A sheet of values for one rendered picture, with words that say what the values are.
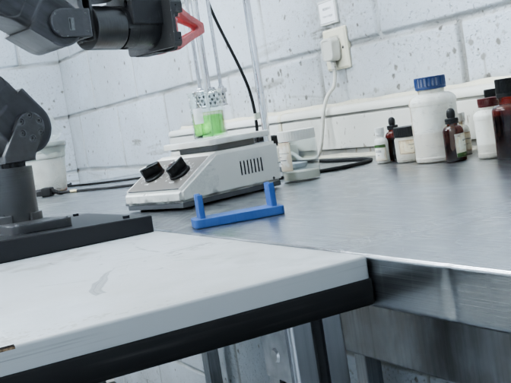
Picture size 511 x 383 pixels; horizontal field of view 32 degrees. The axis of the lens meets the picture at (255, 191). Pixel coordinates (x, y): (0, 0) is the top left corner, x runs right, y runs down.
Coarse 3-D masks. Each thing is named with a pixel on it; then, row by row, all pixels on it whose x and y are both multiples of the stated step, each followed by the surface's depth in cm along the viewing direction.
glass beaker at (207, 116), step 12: (192, 96) 128; (204, 96) 127; (216, 96) 128; (192, 108) 128; (204, 108) 127; (216, 108) 128; (192, 120) 129; (204, 120) 127; (216, 120) 128; (204, 132) 128; (216, 132) 128
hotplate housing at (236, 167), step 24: (240, 144) 129; (264, 144) 130; (216, 168) 123; (240, 168) 126; (264, 168) 129; (144, 192) 124; (168, 192) 120; (192, 192) 119; (216, 192) 122; (240, 192) 126
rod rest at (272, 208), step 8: (264, 184) 98; (272, 184) 96; (272, 192) 96; (200, 200) 95; (272, 200) 96; (200, 208) 95; (248, 208) 98; (256, 208) 97; (264, 208) 96; (272, 208) 96; (280, 208) 96; (200, 216) 95; (208, 216) 97; (216, 216) 95; (224, 216) 95; (232, 216) 95; (240, 216) 95; (248, 216) 95; (256, 216) 96; (264, 216) 96; (192, 224) 96; (200, 224) 94; (208, 224) 95; (216, 224) 95; (224, 224) 95
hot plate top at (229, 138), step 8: (224, 136) 129; (232, 136) 126; (240, 136) 127; (248, 136) 128; (256, 136) 129; (168, 144) 132; (176, 144) 129; (184, 144) 128; (192, 144) 126; (200, 144) 125; (208, 144) 124; (216, 144) 124
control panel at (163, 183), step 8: (168, 160) 129; (192, 160) 124; (200, 160) 123; (192, 168) 122; (160, 176) 125; (168, 176) 124; (184, 176) 121; (136, 184) 128; (144, 184) 126; (152, 184) 125; (160, 184) 123; (168, 184) 122; (176, 184) 120; (136, 192) 125
